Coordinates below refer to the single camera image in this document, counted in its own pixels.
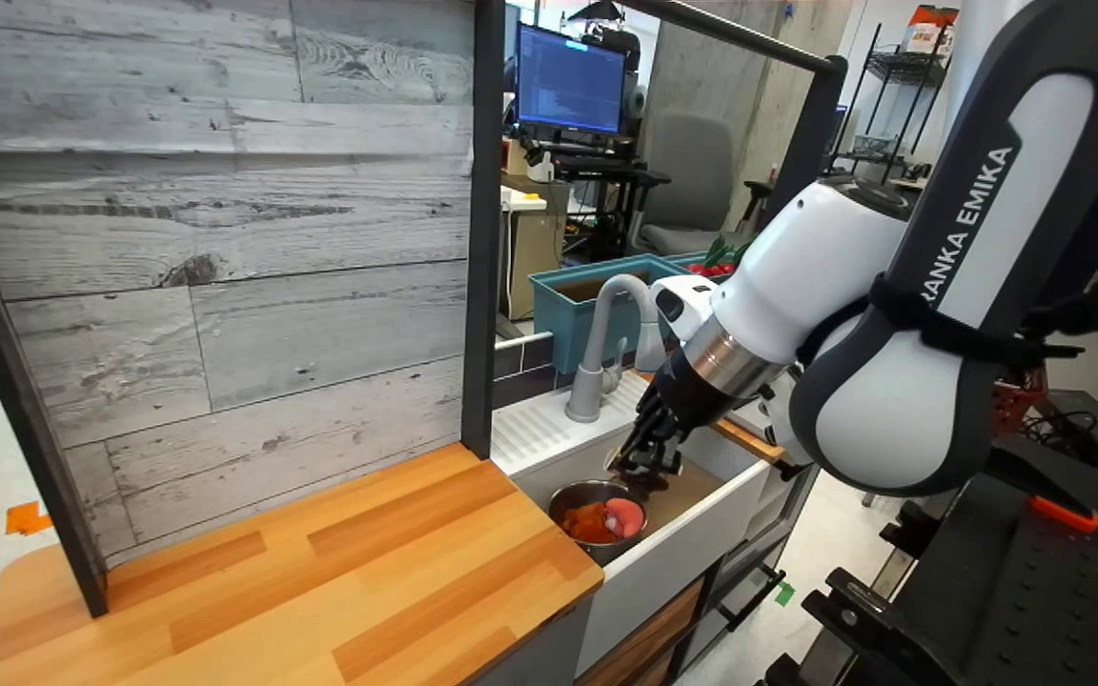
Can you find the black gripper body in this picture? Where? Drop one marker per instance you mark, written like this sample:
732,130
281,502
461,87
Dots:
678,398

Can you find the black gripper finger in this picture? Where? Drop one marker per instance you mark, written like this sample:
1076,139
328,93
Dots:
634,464
666,459

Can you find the pink stuffed animal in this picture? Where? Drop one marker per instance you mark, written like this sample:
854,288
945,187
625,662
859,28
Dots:
623,521

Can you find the orange stuffed animal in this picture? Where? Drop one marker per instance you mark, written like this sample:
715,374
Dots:
584,524

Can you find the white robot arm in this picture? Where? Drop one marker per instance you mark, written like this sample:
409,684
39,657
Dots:
898,327

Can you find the steel pot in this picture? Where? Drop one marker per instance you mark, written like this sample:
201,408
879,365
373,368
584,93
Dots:
592,495

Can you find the white toy sink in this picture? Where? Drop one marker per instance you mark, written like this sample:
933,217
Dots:
692,521

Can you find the grey toy faucet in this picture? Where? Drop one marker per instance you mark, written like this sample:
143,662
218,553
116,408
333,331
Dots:
587,385

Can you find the teal planter box left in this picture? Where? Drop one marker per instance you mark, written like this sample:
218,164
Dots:
567,305

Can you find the red toy vegetables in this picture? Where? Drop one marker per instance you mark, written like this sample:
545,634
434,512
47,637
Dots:
720,261

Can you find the cardboard box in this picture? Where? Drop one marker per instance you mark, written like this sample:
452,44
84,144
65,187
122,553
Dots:
530,242

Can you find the grey office chair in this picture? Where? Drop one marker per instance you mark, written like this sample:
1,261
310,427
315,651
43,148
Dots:
692,199

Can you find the computer monitor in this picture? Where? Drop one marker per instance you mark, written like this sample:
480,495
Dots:
567,82

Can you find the black kitchen frame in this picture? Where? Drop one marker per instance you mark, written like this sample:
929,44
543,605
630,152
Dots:
804,154

